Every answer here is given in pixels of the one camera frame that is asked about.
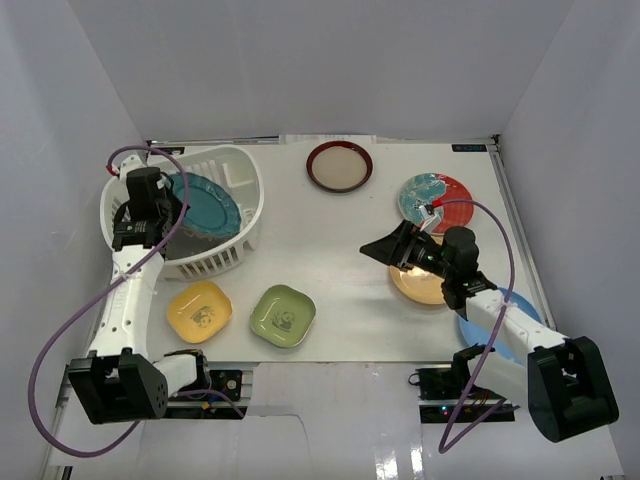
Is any dark red rimmed plate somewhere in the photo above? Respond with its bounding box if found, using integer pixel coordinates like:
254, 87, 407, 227
305, 140, 374, 194

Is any light blue plate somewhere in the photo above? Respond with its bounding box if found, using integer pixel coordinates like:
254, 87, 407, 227
458, 286, 544, 361

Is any red and teal floral plate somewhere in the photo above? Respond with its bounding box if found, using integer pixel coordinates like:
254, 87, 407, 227
397, 172, 475, 237

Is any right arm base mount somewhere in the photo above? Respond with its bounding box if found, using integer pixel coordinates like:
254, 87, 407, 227
407, 364, 502, 425

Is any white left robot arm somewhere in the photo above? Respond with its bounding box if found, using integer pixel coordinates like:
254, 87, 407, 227
68, 167, 212, 424

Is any pale orange round plate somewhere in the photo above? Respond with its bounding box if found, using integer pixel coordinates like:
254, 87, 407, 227
388, 266, 445, 306

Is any teal scalloped plate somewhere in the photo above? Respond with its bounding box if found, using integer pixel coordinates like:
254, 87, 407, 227
169, 173, 241, 237

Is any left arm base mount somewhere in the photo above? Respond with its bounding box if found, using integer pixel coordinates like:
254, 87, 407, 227
164, 369, 252, 420

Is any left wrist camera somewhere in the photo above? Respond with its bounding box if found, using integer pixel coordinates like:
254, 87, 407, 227
106, 154, 147, 181

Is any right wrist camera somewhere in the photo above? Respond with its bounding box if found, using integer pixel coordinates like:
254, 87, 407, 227
418, 204, 442, 234

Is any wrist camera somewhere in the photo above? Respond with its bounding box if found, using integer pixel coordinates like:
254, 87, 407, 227
106, 154, 147, 181
418, 204, 442, 234

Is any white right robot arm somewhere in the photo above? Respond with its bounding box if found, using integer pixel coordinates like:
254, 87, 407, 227
360, 221, 619, 443

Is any green square panda dish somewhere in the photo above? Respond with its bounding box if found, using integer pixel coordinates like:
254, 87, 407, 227
249, 284, 316, 349

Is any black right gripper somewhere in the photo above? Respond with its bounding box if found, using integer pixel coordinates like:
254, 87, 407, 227
360, 220, 454, 281

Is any grey reindeer plate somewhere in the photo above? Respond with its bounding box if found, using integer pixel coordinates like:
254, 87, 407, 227
166, 228, 233, 260

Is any white plastic dish bin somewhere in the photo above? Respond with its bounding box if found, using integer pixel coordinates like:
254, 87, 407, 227
99, 145, 265, 282

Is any yellow square panda dish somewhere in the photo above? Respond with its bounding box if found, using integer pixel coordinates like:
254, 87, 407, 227
167, 281, 233, 344

